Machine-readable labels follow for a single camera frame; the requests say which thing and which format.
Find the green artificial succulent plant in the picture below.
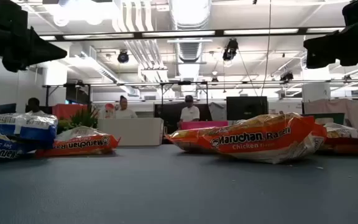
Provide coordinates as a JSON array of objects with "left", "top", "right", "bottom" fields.
[{"left": 57, "top": 107, "right": 101, "bottom": 135}]

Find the grey hanging cloth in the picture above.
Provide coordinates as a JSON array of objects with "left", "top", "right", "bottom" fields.
[{"left": 208, "top": 101, "right": 228, "bottom": 121}]

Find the black beam with light strips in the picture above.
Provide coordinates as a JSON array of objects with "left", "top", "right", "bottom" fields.
[{"left": 39, "top": 26, "right": 346, "bottom": 43}]

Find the person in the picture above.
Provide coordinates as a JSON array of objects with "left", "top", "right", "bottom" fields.
[
  {"left": 178, "top": 95, "right": 201, "bottom": 123},
  {"left": 114, "top": 95, "right": 139, "bottom": 119},
  {"left": 25, "top": 97, "right": 46, "bottom": 115}
]

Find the teal plastic bin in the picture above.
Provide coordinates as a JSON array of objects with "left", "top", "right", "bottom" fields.
[{"left": 301, "top": 112, "right": 346, "bottom": 126}]

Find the white plastic bin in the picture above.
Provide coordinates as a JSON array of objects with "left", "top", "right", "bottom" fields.
[{"left": 97, "top": 117, "right": 165, "bottom": 147}]

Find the black flat monitor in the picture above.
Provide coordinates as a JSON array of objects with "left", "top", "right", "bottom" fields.
[{"left": 226, "top": 96, "right": 269, "bottom": 121}]

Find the thin hanging black cable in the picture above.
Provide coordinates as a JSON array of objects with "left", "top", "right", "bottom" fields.
[{"left": 260, "top": 0, "right": 273, "bottom": 97}]

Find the pink plastic bin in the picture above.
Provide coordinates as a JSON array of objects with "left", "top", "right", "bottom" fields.
[{"left": 180, "top": 120, "right": 229, "bottom": 131}]

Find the beige hanging cloth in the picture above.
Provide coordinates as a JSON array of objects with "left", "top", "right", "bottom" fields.
[{"left": 303, "top": 98, "right": 358, "bottom": 128}]

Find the dark desk monitor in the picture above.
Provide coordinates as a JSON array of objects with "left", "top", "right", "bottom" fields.
[{"left": 0, "top": 103, "right": 17, "bottom": 114}]

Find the blue-grey table mat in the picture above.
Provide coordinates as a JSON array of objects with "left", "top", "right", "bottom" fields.
[{"left": 0, "top": 144, "right": 358, "bottom": 224}]

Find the orange chicken ramen pack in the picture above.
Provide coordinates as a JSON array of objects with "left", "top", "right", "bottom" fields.
[
  {"left": 165, "top": 127, "right": 223, "bottom": 154},
  {"left": 35, "top": 126, "right": 121, "bottom": 158},
  {"left": 202, "top": 112, "right": 323, "bottom": 165}
]

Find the red partition panel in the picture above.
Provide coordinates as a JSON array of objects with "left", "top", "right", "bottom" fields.
[{"left": 52, "top": 103, "right": 88, "bottom": 121}]

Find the black ceiling spotlight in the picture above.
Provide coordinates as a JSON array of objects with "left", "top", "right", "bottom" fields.
[
  {"left": 222, "top": 37, "right": 239, "bottom": 62},
  {"left": 117, "top": 50, "right": 130, "bottom": 65},
  {"left": 280, "top": 70, "right": 295, "bottom": 84}
]

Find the red ramen noodle pack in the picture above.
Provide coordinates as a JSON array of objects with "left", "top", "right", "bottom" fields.
[
  {"left": 309, "top": 115, "right": 328, "bottom": 147},
  {"left": 317, "top": 122, "right": 358, "bottom": 156}
]

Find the poster with red picture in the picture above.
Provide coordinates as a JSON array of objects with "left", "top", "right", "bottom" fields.
[{"left": 103, "top": 102, "right": 116, "bottom": 119}]

